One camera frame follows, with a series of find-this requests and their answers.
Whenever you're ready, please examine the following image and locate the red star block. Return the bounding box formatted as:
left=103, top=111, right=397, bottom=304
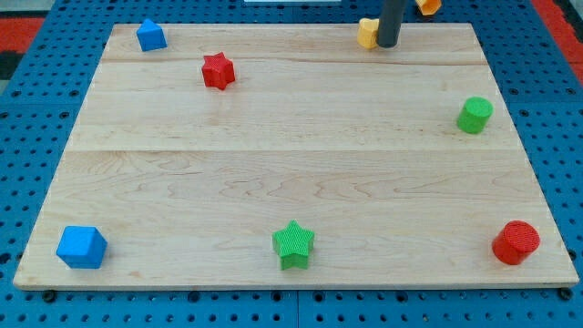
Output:
left=201, top=52, right=236, bottom=90

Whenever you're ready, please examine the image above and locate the blue cube block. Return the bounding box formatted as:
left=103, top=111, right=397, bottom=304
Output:
left=56, top=226, right=107, bottom=269

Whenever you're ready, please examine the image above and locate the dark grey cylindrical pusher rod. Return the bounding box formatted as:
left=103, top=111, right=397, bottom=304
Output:
left=377, top=0, right=406, bottom=48

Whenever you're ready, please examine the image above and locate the yellow heart block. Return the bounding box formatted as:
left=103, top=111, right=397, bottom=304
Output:
left=357, top=17, right=380, bottom=49

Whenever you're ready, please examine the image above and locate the blue pentagon block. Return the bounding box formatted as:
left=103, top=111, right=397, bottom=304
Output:
left=136, top=18, right=168, bottom=52

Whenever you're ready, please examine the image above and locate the green cylinder block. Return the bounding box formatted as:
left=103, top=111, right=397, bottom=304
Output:
left=456, top=97, right=494, bottom=134

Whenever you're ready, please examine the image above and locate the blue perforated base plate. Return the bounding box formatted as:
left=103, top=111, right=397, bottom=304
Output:
left=1, top=0, right=582, bottom=327

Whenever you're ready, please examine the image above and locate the orange hexagon block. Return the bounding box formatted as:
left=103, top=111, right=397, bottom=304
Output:
left=415, top=0, right=442, bottom=16

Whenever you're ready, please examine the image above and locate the light wooden board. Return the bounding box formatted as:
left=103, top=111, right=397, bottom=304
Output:
left=14, top=23, right=579, bottom=291

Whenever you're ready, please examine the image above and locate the red cylinder block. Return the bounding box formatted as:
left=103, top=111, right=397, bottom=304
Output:
left=491, top=220, right=540, bottom=265

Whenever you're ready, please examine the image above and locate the green star block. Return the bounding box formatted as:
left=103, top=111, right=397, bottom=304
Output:
left=271, top=220, right=315, bottom=271

